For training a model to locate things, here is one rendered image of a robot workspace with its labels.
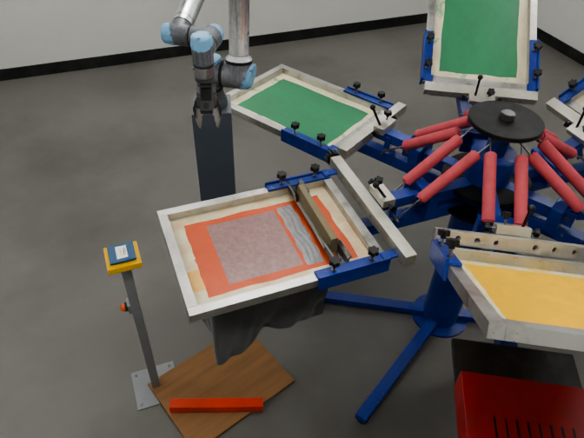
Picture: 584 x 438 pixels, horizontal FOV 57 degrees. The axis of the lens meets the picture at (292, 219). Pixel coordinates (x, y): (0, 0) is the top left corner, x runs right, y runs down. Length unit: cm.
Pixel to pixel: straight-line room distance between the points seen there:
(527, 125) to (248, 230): 123
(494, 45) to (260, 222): 171
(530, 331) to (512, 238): 84
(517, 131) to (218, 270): 132
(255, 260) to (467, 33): 184
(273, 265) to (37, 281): 187
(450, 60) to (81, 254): 250
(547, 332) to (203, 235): 139
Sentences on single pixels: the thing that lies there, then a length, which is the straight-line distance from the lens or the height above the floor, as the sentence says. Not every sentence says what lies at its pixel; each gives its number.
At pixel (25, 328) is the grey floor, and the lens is 337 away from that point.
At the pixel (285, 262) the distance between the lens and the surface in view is 210.
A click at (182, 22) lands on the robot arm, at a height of 170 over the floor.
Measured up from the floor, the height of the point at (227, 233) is 96.
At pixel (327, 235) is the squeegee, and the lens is 208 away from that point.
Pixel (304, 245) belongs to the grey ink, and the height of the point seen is 96.
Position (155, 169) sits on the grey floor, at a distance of 422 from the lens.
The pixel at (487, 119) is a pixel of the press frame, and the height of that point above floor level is 132.
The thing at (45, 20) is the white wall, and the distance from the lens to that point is 563.
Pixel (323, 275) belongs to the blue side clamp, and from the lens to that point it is 200.
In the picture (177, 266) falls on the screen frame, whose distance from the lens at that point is 206.
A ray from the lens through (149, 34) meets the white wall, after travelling 575.
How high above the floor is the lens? 248
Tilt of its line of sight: 42 degrees down
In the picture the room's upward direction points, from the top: 2 degrees clockwise
